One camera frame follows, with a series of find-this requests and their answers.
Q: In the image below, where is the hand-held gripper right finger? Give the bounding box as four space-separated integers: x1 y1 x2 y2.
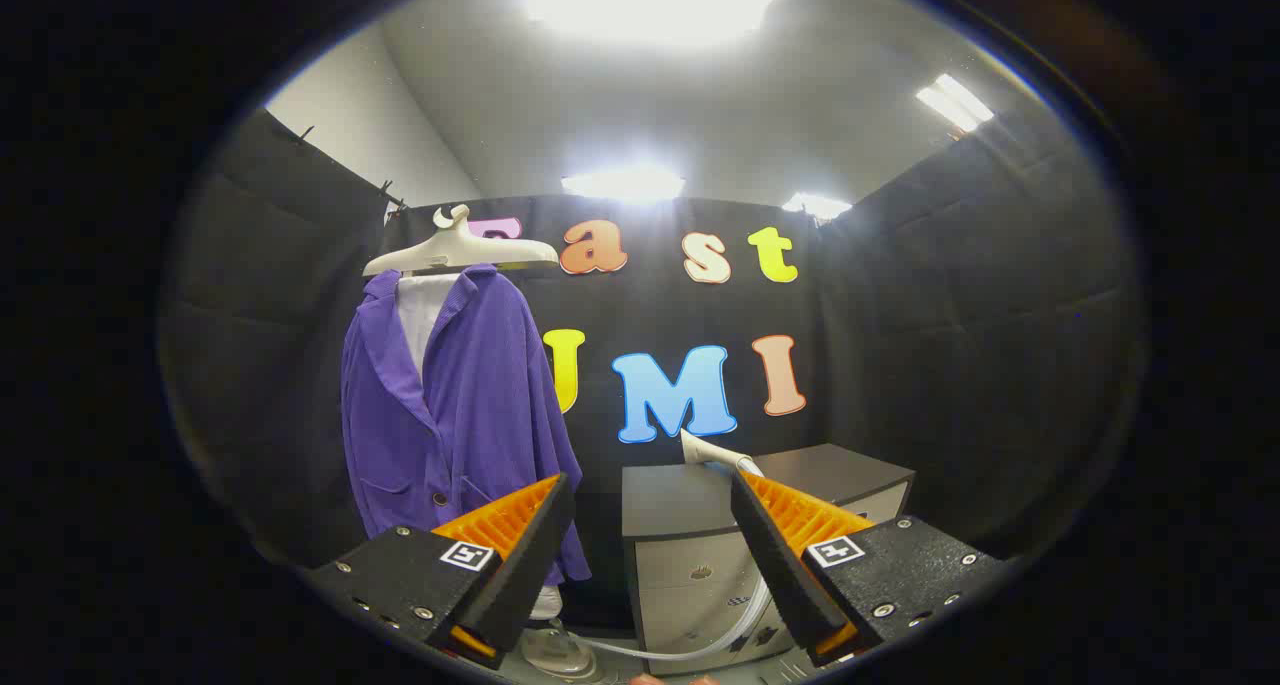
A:
730 468 1006 668

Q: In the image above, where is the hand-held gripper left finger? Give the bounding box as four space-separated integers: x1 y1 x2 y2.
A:
305 473 578 671

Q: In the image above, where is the white garment steamer base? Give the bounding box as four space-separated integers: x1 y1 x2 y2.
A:
518 620 603 682

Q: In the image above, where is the clear garment steamer hose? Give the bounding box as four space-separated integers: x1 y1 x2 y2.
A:
585 575 773 662

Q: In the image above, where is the purple button jacket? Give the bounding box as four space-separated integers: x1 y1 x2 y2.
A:
340 263 593 586

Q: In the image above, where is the white plastic clothes hanger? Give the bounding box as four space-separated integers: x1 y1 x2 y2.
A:
362 203 561 278

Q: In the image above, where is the grey drawer cabinet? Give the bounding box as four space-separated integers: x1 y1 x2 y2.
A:
620 443 916 676

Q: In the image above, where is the white ironing form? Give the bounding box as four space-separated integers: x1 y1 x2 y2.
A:
395 273 463 384

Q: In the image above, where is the large ceiling light panel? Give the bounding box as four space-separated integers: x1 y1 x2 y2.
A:
527 0 779 48

